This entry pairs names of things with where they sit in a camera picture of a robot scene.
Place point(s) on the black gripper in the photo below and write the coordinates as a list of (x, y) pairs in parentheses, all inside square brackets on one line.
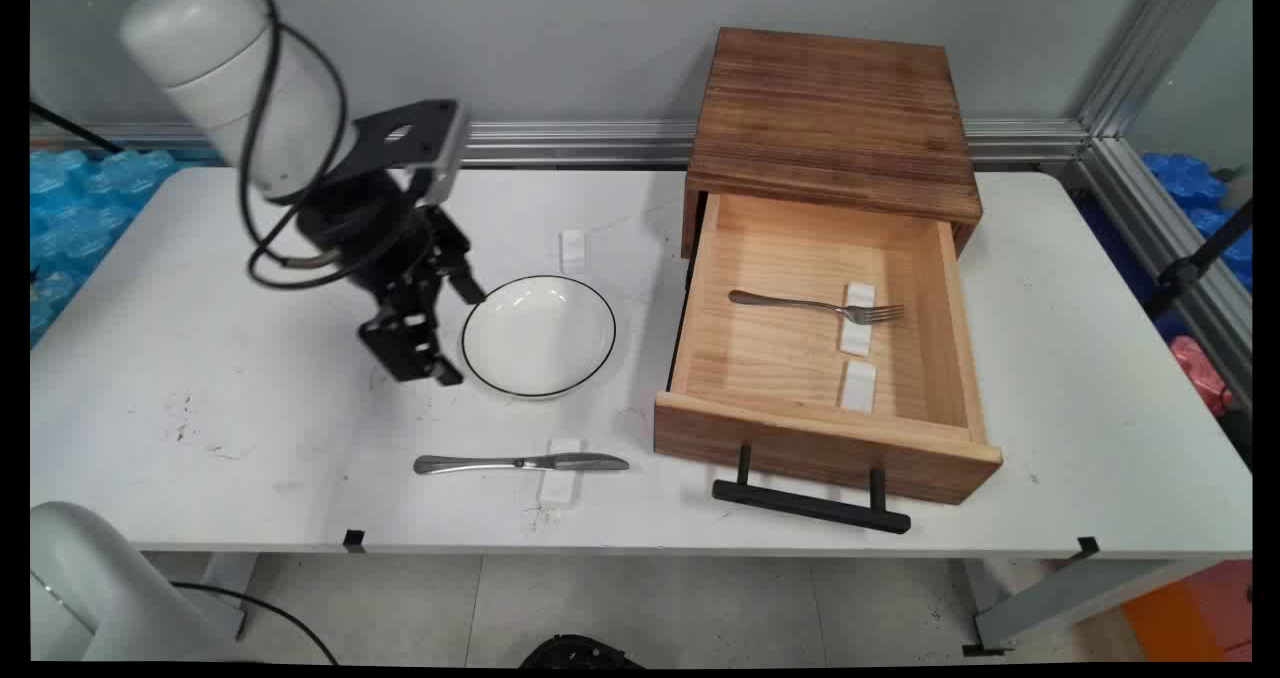
[(355, 223)]

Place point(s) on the dark wooden drawer cabinet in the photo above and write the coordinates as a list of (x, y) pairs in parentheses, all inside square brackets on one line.
[(830, 108)]

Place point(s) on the white cutlery rest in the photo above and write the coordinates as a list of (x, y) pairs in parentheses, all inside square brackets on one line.
[(560, 488), (856, 336), (858, 386), (572, 250)]

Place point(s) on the black tripod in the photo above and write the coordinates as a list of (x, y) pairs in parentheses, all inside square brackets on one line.
[(1185, 271)]

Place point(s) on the silver table knife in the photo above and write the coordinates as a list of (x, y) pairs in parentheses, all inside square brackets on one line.
[(470, 464)]

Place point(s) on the aluminium frame rail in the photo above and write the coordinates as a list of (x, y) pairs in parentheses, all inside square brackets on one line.
[(580, 141), (1150, 218)]

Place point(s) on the orange box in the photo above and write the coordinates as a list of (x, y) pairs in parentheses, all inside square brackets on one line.
[(1195, 613)]

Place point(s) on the silver fork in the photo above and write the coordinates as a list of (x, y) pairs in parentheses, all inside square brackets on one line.
[(790, 304)]

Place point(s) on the grey table leg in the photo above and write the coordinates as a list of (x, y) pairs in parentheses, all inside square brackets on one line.
[(1060, 603), (228, 588)]

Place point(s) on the white plate with black rim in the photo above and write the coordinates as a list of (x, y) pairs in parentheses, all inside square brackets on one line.
[(538, 338)]

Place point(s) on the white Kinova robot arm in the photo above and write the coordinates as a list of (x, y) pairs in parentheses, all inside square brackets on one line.
[(220, 68)]

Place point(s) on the black table edge clip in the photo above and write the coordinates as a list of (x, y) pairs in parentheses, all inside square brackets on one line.
[(1088, 547), (354, 540)]

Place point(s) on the black round floor object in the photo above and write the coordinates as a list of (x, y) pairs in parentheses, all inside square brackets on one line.
[(580, 653)]

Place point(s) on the blue bubble wrap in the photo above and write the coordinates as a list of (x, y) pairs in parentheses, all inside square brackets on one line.
[(80, 208), (1190, 183)]

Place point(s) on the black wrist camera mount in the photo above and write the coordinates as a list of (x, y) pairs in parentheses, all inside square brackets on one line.
[(410, 138)]

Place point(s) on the red plastic bag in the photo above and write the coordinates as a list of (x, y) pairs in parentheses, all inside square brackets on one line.
[(1200, 373)]

